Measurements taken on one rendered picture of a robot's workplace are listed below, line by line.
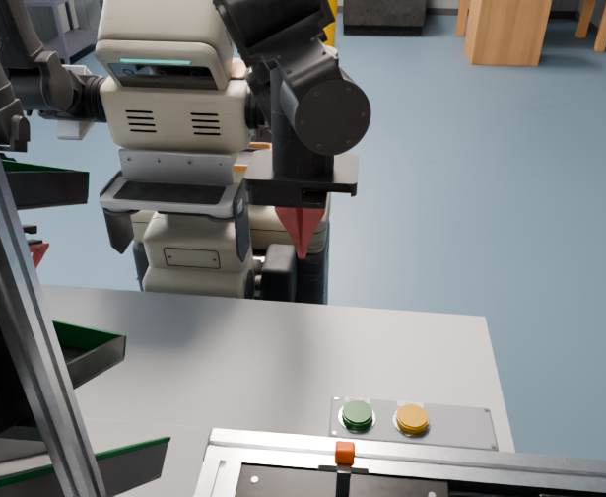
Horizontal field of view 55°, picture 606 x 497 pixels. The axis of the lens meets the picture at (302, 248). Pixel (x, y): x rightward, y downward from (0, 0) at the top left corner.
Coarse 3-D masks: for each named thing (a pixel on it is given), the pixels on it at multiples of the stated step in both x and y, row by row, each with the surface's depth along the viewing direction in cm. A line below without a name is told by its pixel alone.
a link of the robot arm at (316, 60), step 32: (320, 0) 44; (288, 32) 46; (320, 32) 43; (288, 64) 41; (320, 64) 39; (288, 96) 43; (320, 96) 40; (352, 96) 41; (320, 128) 41; (352, 128) 42
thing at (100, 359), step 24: (0, 336) 36; (72, 336) 52; (96, 336) 52; (120, 336) 51; (0, 360) 36; (72, 360) 44; (96, 360) 47; (120, 360) 51; (0, 384) 37; (72, 384) 44; (0, 408) 37; (24, 408) 39; (0, 432) 37
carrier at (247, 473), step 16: (240, 480) 66; (256, 480) 66; (272, 480) 66; (288, 480) 66; (304, 480) 66; (320, 480) 66; (352, 480) 66; (368, 480) 66; (384, 480) 66; (400, 480) 66; (416, 480) 66; (240, 496) 64; (256, 496) 64; (272, 496) 64; (288, 496) 64; (304, 496) 64; (320, 496) 64; (352, 496) 64; (368, 496) 64; (384, 496) 64; (400, 496) 64; (416, 496) 64; (432, 496) 64; (448, 496) 64
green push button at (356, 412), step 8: (352, 400) 76; (360, 400) 75; (344, 408) 74; (352, 408) 74; (360, 408) 74; (368, 408) 74; (344, 416) 74; (352, 416) 73; (360, 416) 73; (368, 416) 73; (352, 424) 73; (360, 424) 72; (368, 424) 73
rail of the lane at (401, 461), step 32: (224, 448) 71; (256, 448) 72; (288, 448) 71; (320, 448) 71; (384, 448) 71; (416, 448) 71; (448, 448) 71; (448, 480) 67; (480, 480) 67; (512, 480) 67; (544, 480) 67; (576, 480) 67
